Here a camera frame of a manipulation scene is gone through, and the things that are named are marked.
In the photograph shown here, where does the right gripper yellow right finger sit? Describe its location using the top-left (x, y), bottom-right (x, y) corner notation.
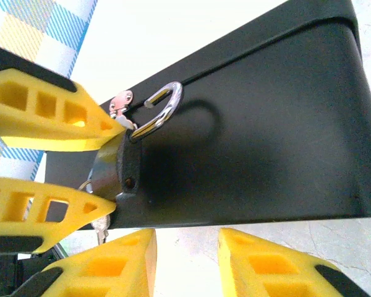
top-left (218, 227), bottom-right (371, 297)

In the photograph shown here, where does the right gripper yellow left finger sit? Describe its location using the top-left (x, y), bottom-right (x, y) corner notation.
top-left (15, 228), bottom-right (158, 297)

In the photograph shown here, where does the small silver key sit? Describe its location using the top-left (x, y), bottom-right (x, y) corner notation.
top-left (92, 213), bottom-right (111, 246)

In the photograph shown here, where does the silver key ring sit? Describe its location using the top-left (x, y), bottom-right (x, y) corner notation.
top-left (77, 179), bottom-right (96, 195)

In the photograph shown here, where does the black and chrome padlock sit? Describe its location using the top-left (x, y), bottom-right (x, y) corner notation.
top-left (92, 80), bottom-right (184, 204)

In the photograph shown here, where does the metal box hasp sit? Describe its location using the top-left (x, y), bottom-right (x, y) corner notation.
top-left (109, 90), bottom-right (139, 131)

